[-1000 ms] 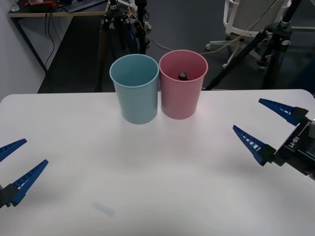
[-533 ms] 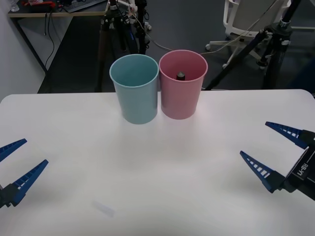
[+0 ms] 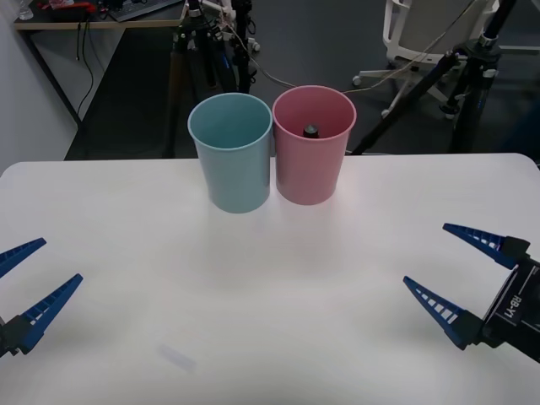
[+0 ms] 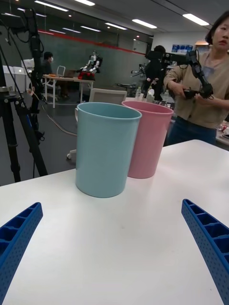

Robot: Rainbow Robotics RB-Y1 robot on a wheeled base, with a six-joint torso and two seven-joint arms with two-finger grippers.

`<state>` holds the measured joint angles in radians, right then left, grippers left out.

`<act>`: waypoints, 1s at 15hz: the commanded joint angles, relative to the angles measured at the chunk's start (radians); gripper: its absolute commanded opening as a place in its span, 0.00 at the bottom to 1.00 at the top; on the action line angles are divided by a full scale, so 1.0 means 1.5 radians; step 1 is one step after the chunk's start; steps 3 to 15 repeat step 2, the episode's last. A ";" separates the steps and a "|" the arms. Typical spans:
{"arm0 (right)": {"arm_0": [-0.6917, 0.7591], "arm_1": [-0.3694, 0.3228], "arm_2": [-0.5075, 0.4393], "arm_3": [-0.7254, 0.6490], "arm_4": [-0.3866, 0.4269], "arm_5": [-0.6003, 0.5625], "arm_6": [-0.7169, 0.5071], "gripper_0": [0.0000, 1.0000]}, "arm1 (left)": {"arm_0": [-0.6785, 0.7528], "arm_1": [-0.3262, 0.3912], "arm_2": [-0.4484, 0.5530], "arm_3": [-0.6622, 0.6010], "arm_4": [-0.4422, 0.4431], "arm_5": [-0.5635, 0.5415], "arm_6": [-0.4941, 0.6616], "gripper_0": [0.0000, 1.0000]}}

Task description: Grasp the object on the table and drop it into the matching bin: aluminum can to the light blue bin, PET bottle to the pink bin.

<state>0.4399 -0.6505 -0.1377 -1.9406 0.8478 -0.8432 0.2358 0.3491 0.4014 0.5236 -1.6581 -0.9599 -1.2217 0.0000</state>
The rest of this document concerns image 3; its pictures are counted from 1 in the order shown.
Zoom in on black tripod with brown leg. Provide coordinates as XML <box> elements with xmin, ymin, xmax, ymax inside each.
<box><xmin>170</xmin><ymin>0</ymin><xmax>259</xmax><ymax>158</ymax></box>

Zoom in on pink plastic bin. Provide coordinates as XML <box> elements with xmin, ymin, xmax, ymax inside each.
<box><xmin>272</xmin><ymin>84</ymin><xmax>358</xmax><ymax>206</ymax></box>

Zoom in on black hanging cable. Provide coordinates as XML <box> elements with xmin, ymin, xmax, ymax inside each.
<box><xmin>74</xmin><ymin>19</ymin><xmax>95</xmax><ymax>123</ymax></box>

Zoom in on red tool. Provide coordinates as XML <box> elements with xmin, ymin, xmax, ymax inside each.
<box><xmin>36</xmin><ymin>1</ymin><xmax>96</xmax><ymax>14</ymax></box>

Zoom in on wooden-edged dark desk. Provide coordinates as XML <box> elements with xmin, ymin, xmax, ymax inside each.
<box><xmin>13</xmin><ymin>0</ymin><xmax>187</xmax><ymax>160</ymax></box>

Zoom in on black keyboard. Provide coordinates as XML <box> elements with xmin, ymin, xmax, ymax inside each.
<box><xmin>108</xmin><ymin>0</ymin><xmax>182</xmax><ymax>22</ymax></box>

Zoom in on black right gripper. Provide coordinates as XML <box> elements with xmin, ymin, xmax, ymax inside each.
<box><xmin>402</xmin><ymin>223</ymin><xmax>540</xmax><ymax>364</ymax></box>

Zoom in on pale blue plastic bin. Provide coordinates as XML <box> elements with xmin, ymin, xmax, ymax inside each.
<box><xmin>187</xmin><ymin>93</ymin><xmax>273</xmax><ymax>214</ymax></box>

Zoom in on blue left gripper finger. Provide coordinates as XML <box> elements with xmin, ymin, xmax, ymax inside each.
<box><xmin>0</xmin><ymin>238</ymin><xmax>47</xmax><ymax>279</ymax></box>
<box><xmin>0</xmin><ymin>273</ymin><xmax>84</xmax><ymax>359</ymax></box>

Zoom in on black tripod with silver collar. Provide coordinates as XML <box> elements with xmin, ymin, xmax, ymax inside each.
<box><xmin>349</xmin><ymin>0</ymin><xmax>521</xmax><ymax>155</ymax></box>

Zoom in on white office chair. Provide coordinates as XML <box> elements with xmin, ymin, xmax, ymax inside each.
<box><xmin>352</xmin><ymin>0</ymin><xmax>500</xmax><ymax>119</ymax></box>

